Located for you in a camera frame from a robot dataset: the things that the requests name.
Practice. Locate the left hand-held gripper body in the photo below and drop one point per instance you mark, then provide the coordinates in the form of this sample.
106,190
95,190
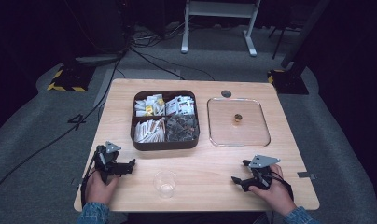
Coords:
104,159

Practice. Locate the grey round table grommet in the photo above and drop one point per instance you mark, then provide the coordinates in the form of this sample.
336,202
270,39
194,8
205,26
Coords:
226,93

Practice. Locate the pile of white orange stick packets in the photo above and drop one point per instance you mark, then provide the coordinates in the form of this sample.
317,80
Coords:
149,130

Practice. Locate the brown four-compartment box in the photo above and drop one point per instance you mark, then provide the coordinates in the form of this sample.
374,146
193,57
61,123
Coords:
164,146

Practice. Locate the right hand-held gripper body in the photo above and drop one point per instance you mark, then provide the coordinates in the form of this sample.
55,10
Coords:
260,174

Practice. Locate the black tripod legs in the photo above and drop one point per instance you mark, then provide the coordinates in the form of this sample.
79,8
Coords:
278,40

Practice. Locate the clear lid with gold knob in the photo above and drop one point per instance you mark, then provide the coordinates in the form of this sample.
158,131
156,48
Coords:
233,133

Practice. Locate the pile of white yellow packets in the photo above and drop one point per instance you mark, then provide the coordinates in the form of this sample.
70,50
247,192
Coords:
150,105

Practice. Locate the grey tape strip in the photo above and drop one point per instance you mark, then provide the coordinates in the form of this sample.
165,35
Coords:
306,175

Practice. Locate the white metal stand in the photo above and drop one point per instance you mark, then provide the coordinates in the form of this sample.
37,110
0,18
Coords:
219,12

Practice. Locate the pile of grey packets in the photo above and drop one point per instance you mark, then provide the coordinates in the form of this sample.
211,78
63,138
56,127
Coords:
181,128

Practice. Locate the person's right hand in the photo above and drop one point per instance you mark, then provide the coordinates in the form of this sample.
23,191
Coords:
275,193

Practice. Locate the pile of white red packets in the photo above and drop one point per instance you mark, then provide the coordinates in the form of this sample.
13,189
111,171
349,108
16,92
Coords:
180,105

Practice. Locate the person's left hand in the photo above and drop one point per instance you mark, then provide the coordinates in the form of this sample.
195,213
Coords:
98,189

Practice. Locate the clear plastic cup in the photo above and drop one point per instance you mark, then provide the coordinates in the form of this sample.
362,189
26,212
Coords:
164,184

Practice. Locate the grey slanted pole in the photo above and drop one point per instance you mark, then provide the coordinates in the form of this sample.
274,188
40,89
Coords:
304,32

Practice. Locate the yellow black striped base plate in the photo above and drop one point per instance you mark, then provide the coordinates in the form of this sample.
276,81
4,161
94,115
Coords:
70,79
287,82

